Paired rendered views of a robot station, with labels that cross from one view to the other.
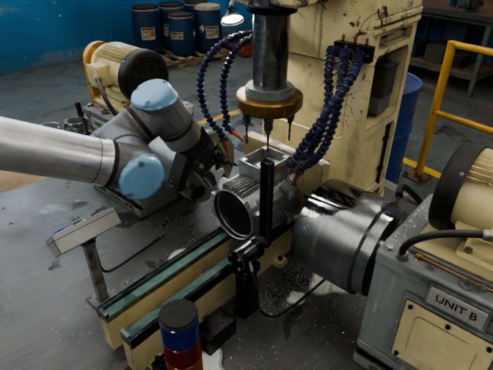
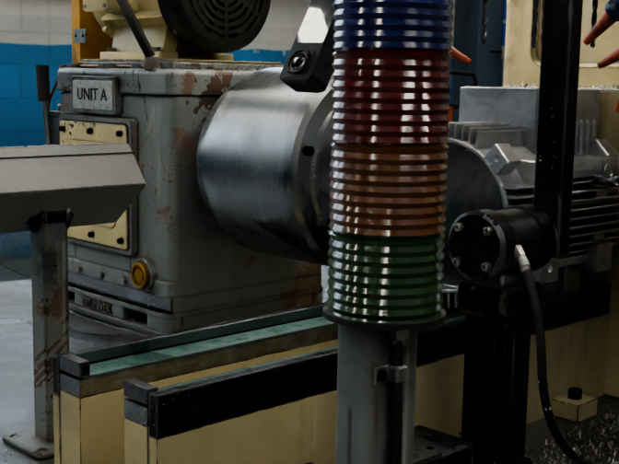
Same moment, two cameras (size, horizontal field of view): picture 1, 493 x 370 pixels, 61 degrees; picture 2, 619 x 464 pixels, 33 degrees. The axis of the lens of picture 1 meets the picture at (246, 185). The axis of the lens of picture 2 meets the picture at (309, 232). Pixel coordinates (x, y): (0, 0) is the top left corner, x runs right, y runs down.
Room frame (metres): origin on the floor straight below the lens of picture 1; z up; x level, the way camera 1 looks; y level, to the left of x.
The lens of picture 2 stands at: (-0.10, 0.11, 1.15)
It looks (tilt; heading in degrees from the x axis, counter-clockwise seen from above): 8 degrees down; 4
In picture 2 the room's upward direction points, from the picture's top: 1 degrees clockwise
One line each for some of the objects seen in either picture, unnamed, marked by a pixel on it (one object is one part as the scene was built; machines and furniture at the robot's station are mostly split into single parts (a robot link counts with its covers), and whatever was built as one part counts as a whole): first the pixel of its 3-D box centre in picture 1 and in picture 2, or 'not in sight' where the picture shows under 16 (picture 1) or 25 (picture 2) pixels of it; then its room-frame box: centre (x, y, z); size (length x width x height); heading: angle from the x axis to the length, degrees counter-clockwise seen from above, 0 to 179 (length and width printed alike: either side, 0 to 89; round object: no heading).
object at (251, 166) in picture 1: (265, 168); (529, 121); (1.05, -0.05, 1.11); 0.12 x 0.11 x 0.07; 137
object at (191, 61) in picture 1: (179, 32); not in sight; (6.16, 0.96, 0.37); 1.20 x 0.80 x 0.74; 123
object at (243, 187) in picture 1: (255, 200); (503, 209); (1.02, -0.03, 1.01); 0.20 x 0.19 x 0.19; 137
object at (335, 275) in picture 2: not in sight; (385, 272); (0.43, 0.10, 1.05); 0.06 x 0.06 x 0.04
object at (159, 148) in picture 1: (180, 154); (288, 162); (1.27, 0.23, 1.04); 0.37 x 0.25 x 0.25; 48
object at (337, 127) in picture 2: (182, 344); (391, 97); (0.43, 0.10, 1.14); 0.06 x 0.06 x 0.04
